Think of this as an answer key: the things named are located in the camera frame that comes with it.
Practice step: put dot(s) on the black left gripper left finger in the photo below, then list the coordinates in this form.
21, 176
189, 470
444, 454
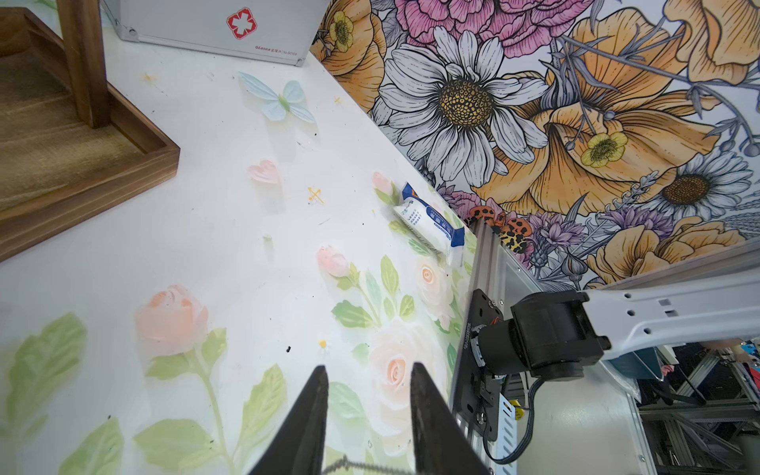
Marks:
299, 445

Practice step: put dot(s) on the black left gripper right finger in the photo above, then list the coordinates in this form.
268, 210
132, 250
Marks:
440, 447

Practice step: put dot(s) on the wooden jewelry display stand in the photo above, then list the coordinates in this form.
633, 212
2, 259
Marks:
72, 146

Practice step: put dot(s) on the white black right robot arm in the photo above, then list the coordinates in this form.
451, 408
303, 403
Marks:
553, 336

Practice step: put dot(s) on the white blue tube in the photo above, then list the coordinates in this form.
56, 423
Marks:
431, 227

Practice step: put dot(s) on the silver metal first-aid case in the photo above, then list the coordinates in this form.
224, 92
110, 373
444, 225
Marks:
277, 31

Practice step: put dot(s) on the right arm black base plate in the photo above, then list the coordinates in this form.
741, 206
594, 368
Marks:
475, 390

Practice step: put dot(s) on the aluminium front rail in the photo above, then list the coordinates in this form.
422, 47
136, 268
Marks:
504, 280

